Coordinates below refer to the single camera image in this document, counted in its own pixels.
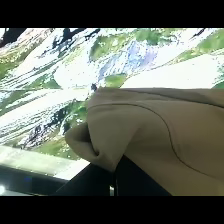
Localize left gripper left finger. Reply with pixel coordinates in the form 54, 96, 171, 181
53, 162, 117, 197

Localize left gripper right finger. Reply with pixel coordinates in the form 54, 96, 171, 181
114, 154, 173, 197

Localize beige trousers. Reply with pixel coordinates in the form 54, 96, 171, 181
64, 87, 224, 197

